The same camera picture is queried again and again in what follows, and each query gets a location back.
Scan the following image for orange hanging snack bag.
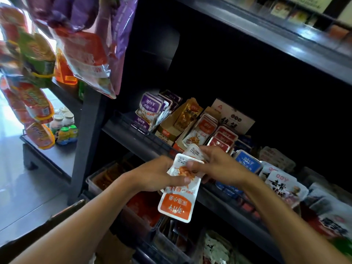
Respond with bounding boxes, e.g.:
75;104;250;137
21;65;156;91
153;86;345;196
54;48;78;85

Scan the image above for green cap yellow bottle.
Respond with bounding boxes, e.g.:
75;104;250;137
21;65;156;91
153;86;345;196
68;125;79;143
56;127;71;146

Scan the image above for cardboard display box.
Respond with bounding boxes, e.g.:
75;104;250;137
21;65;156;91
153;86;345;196
155;97;204;146

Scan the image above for clear bin of orange snacks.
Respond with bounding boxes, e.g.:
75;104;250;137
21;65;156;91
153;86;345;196
86;159;138;196

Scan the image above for white green snack bags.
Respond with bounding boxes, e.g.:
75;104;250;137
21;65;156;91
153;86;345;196
202;230;249;264

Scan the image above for green snack bag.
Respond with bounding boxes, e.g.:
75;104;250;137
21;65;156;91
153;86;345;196
330;236;352;259

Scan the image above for clear orange hanging bag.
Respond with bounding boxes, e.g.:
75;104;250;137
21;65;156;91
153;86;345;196
52;26;118;100

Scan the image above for purple hanging snack bag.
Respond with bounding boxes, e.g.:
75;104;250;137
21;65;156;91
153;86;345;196
25;0;139;96

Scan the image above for white wrapped snack pack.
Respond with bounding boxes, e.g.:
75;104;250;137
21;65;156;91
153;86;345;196
258;146;296;173

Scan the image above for brown orange packets bundle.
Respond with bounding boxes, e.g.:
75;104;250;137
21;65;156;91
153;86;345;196
174;98;203;132

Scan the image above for clear bin of dark packets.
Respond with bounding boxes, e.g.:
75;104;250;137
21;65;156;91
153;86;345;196
151;216;205;264

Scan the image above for white grey snack packet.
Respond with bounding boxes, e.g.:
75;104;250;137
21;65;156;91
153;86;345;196
182;143;209;163

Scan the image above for orange yellow hanging bag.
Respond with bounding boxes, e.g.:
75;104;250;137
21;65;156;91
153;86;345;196
25;122;56;150

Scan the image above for black shelf rack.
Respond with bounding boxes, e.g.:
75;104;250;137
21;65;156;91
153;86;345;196
67;0;352;264

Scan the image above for person's right forearm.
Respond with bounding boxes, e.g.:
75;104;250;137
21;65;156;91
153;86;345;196
242;175;352;264

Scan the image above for low black side shelf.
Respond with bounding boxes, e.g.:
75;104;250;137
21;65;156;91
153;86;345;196
20;134;77;182

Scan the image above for white printed sign card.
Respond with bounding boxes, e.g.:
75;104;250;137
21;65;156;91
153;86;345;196
211;98;256;135

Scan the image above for orange white snack packet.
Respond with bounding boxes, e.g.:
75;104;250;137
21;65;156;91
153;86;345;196
157;153;206;223

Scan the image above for red snack packets pile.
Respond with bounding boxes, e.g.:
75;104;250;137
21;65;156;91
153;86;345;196
126;191;163;228

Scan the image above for red white snack packet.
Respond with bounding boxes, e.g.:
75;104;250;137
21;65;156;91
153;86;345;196
212;131;235;146
215;125;239;141
207;136;231;153

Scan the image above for blue display box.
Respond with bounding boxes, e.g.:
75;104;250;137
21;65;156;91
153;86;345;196
214;181;244;196

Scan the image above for person's left forearm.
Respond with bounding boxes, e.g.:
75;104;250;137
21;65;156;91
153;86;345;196
10;173;136;264

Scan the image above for orange green hanging bag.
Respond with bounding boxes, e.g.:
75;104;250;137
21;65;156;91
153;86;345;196
0;76;55;125

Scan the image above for person's right hand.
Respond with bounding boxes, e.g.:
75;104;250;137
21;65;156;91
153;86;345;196
186;146;257;188

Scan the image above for red orange hanging bag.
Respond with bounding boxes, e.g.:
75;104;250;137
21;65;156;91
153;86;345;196
0;4;30;54

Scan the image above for row of small boxed goods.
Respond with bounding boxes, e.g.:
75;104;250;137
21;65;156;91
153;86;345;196
220;0;352;41

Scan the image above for brown cardboard box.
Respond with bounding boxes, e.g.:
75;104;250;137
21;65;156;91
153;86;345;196
0;199;136;264

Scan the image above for blue snack packet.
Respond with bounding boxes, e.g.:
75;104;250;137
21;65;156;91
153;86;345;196
234;150;263;174

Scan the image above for row of orange white packets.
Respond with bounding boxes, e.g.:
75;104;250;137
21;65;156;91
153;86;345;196
182;113;219;149

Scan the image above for white red snack bag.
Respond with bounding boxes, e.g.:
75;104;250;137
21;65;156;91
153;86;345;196
301;183;352;240

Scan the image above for white black print packet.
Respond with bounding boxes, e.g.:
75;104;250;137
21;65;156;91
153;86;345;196
265;170;309;209

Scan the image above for green yellow hanging bag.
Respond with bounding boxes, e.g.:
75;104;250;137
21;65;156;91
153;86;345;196
17;31;57;89

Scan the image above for person's left hand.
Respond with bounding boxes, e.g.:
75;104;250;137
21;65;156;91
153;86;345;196
129;155;193;193

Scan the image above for white pink snack packet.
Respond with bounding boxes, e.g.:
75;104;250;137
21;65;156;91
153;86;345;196
258;162;281;182

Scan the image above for row of purple packets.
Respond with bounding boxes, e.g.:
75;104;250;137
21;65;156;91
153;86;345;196
131;90;183;135

